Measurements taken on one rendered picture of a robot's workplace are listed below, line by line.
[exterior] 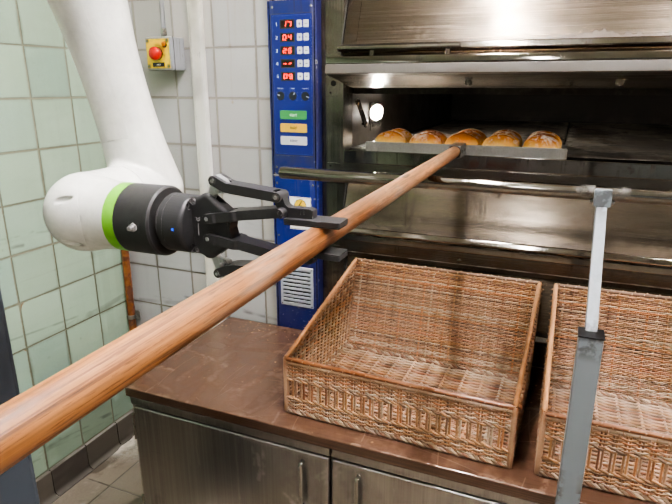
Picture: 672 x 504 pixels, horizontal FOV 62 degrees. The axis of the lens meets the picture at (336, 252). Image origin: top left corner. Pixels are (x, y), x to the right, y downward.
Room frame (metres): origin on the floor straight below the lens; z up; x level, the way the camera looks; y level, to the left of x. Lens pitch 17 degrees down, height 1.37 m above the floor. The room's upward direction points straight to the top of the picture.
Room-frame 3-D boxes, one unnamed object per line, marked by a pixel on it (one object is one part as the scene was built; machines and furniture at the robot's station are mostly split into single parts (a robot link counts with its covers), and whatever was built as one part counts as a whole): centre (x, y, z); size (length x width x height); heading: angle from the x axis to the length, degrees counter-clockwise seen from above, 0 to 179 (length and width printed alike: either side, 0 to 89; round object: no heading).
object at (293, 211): (0.65, 0.05, 1.23); 0.05 x 0.01 x 0.03; 69
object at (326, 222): (0.64, 0.02, 1.21); 0.07 x 0.03 x 0.01; 69
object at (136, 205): (0.72, 0.24, 1.20); 0.12 x 0.06 x 0.09; 159
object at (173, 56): (1.89, 0.55, 1.46); 0.10 x 0.07 x 0.10; 67
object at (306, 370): (1.33, -0.22, 0.72); 0.56 x 0.49 x 0.28; 66
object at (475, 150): (1.72, -0.41, 1.19); 0.55 x 0.36 x 0.03; 69
